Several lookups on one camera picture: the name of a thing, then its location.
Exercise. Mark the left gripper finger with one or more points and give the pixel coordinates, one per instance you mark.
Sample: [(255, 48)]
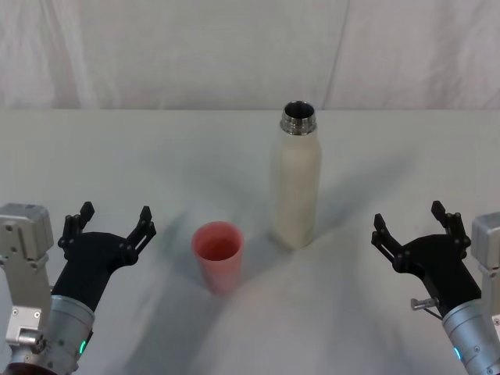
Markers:
[(141, 234), (72, 226)]

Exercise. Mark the white table cloth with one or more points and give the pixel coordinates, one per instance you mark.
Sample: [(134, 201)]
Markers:
[(117, 164)]

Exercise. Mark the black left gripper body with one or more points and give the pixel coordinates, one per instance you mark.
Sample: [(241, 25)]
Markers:
[(90, 261)]

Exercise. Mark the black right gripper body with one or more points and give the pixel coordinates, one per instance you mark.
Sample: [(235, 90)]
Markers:
[(441, 265)]

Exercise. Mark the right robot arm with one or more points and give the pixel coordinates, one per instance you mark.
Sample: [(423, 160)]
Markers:
[(468, 332)]

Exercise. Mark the pink plastic cup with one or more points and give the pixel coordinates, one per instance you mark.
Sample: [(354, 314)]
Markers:
[(219, 269)]

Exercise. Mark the cream vacuum bottle steel neck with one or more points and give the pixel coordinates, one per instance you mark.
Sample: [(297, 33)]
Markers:
[(297, 187)]

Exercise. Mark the white curtain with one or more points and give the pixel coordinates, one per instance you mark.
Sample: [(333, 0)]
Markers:
[(195, 51)]

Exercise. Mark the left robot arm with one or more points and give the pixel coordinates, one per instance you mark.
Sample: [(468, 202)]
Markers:
[(66, 328)]

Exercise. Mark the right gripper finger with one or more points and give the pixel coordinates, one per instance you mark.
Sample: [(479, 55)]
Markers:
[(453, 226), (384, 238)]

